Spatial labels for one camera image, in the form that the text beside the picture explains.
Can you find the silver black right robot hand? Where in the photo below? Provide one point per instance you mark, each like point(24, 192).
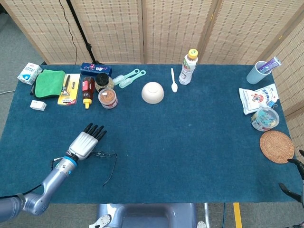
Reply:
point(294, 193)

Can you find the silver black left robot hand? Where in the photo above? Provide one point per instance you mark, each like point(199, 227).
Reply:
point(83, 145)

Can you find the thin-framed eyeglasses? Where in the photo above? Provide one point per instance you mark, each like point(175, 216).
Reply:
point(101, 154)

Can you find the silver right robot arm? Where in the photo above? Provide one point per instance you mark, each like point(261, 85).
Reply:
point(299, 225)

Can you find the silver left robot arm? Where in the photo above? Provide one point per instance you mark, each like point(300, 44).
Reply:
point(52, 180)

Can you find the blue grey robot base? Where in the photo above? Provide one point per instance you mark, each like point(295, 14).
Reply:
point(147, 216)

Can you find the round woven rattan coaster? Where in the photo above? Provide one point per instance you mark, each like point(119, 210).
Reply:
point(276, 147)

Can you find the razor in yellow card pack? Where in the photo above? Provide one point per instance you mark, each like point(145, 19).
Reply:
point(71, 95)

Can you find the clear jar with red label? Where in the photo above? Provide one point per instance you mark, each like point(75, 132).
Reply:
point(108, 97)

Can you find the honey bottle with yellow cap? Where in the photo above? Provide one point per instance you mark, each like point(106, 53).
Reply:
point(88, 91)

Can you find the small white box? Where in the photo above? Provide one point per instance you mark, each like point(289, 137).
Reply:
point(38, 105)

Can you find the glass jar with black lid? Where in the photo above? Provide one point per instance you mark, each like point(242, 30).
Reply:
point(102, 79)

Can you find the green microfibre towel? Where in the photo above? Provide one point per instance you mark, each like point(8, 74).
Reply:
point(48, 83)

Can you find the mint green scrub brush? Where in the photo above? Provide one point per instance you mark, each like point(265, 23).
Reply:
point(118, 79)
point(126, 83)

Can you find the dark blue printed box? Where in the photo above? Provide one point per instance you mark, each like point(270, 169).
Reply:
point(95, 69)

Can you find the clear tub of coloured clips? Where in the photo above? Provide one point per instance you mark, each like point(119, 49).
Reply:
point(264, 118)

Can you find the blue carpet table cloth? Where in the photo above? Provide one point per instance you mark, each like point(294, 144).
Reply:
point(166, 142)

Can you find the beige upturned bowl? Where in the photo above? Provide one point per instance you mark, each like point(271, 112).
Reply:
point(152, 92)

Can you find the white blue milk carton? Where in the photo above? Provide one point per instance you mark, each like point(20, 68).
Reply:
point(28, 73)

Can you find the metal table leg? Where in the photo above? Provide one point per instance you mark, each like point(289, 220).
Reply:
point(207, 216)

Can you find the blue binder clip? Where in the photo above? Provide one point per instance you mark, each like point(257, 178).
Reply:
point(271, 103)

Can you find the white printed salt bag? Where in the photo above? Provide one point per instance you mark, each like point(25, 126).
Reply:
point(254, 98)

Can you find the white plastic spoon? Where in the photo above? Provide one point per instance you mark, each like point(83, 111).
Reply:
point(174, 87)

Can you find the black tripod stand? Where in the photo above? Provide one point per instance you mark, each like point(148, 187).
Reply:
point(82, 33)

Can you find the light blue plastic cup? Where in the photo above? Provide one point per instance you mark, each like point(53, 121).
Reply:
point(254, 76)

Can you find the white drink bottle yellow cap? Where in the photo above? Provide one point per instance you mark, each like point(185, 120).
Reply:
point(186, 73)

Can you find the purple toothpaste tube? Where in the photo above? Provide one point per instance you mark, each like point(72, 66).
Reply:
point(272, 64)

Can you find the bamboo folding screen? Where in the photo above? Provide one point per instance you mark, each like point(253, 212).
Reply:
point(166, 28)

